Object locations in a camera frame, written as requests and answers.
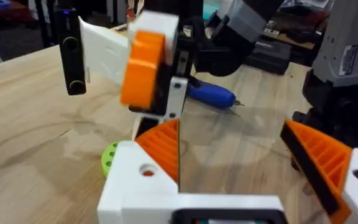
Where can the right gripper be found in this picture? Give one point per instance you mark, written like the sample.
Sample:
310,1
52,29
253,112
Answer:
216,53

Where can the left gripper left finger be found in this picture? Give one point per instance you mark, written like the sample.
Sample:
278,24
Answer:
129,186

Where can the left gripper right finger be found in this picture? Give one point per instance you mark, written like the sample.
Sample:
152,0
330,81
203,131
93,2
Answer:
322,161

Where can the blue electric screwdriver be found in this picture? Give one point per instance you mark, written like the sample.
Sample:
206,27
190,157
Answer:
211,95

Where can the green disc with holes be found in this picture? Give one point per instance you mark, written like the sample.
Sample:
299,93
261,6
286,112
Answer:
108,158

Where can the black tool case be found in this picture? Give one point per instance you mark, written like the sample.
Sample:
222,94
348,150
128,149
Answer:
269,56

